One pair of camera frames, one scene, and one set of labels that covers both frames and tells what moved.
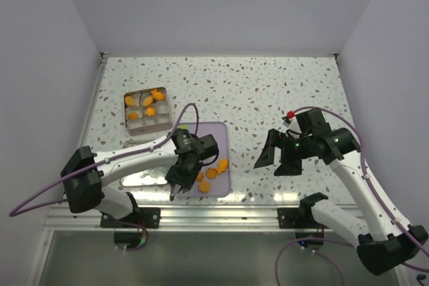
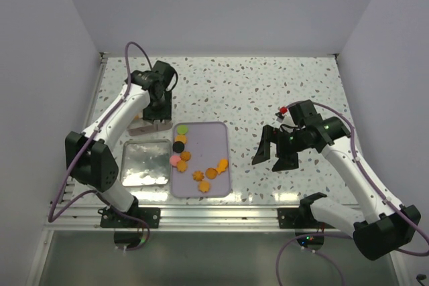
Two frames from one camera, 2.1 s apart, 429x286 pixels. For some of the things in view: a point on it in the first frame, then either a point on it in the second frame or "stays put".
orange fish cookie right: (222, 165) stays put
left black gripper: (186, 182) -> (165, 114)
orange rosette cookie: (200, 177) stays put
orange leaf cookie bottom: (204, 186) stays put
